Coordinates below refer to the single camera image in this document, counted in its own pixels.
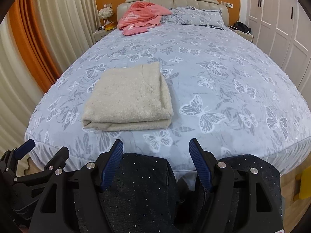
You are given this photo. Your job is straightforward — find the beige knit sweater black hearts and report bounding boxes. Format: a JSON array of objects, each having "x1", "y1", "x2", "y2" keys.
[{"x1": 82, "y1": 62, "x2": 173, "y2": 131}]

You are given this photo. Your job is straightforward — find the yellow stool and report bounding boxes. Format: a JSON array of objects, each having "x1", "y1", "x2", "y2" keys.
[{"x1": 294, "y1": 166, "x2": 311, "y2": 201}]

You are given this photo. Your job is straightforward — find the dark sparkly trousers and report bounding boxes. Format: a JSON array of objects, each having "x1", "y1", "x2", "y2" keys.
[{"x1": 73, "y1": 152, "x2": 284, "y2": 233}]

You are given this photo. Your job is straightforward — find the left white nightstand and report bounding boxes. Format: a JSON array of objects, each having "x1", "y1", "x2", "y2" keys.
[{"x1": 93, "y1": 27, "x2": 116, "y2": 42}]

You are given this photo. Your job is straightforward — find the white nightstand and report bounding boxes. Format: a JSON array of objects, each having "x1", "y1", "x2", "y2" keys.
[
  {"x1": 93, "y1": 27, "x2": 116, "y2": 42},
  {"x1": 229, "y1": 26, "x2": 253, "y2": 43}
]

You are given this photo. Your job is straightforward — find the bed with butterfly grey cover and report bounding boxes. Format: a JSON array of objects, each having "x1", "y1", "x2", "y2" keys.
[{"x1": 24, "y1": 23, "x2": 311, "y2": 176}]

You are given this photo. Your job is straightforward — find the orange curtain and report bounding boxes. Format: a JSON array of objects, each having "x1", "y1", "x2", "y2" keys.
[{"x1": 8, "y1": 0, "x2": 60, "y2": 93}]

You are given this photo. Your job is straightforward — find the folded pink garment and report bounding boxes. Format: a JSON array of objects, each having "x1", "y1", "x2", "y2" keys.
[{"x1": 123, "y1": 26, "x2": 148, "y2": 36}]

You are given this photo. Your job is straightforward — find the cream pleated curtain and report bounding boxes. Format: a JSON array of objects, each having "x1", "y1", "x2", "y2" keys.
[{"x1": 1, "y1": 0, "x2": 100, "y2": 151}]

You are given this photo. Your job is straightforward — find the right white nightstand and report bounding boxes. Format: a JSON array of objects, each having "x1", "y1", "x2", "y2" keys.
[{"x1": 229, "y1": 26, "x2": 253, "y2": 43}]

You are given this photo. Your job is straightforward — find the black bag on nightstand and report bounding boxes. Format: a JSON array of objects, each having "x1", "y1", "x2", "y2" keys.
[{"x1": 233, "y1": 21, "x2": 252, "y2": 34}]

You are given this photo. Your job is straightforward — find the pink hoodie garment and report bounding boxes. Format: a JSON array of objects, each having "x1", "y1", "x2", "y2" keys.
[{"x1": 118, "y1": 1, "x2": 172, "y2": 30}]

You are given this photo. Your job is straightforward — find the grey butterfly pillow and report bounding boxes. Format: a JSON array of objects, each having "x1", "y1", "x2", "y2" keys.
[{"x1": 160, "y1": 6, "x2": 228, "y2": 30}]

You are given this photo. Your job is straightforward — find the beige padded headboard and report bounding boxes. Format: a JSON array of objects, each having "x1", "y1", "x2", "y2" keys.
[{"x1": 116, "y1": 0, "x2": 229, "y2": 26}]

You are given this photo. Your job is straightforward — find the white wardrobe with black handles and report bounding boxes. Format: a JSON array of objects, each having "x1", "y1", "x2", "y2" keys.
[{"x1": 246, "y1": 0, "x2": 310, "y2": 103}]

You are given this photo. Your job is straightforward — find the wall switch panel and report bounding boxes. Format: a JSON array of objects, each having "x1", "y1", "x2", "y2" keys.
[{"x1": 221, "y1": 1, "x2": 233, "y2": 9}]

